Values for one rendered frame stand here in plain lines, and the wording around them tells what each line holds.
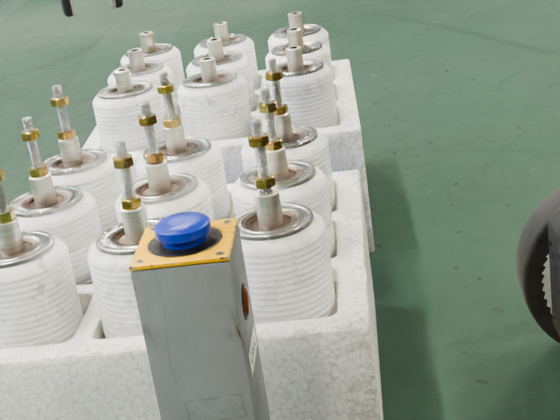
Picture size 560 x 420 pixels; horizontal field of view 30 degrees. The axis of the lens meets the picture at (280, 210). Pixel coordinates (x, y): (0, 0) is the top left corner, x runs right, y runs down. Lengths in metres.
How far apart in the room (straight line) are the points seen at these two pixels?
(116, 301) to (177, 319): 0.20
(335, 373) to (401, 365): 0.28
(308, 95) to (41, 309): 0.58
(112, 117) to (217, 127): 0.14
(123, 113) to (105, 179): 0.28
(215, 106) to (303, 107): 0.12
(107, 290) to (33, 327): 0.08
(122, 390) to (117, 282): 0.09
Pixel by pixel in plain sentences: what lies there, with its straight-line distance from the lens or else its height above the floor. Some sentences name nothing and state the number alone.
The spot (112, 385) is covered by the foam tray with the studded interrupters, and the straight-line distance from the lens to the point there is 0.93.
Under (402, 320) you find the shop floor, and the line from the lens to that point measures 1.26.
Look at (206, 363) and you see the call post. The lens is 0.75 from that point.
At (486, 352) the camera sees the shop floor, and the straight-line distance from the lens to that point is 1.18.
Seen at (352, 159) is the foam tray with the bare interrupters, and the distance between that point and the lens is 1.39.
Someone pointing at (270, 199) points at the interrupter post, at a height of 0.28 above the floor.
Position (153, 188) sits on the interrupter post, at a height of 0.26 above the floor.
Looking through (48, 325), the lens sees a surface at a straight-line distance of 0.96.
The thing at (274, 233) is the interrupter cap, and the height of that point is 0.25.
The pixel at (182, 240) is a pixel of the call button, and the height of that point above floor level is 0.32.
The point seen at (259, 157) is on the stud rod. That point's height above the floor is 0.31.
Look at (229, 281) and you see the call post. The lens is 0.72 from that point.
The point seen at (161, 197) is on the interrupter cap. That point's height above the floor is 0.25.
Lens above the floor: 0.60
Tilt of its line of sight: 21 degrees down
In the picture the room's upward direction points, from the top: 8 degrees counter-clockwise
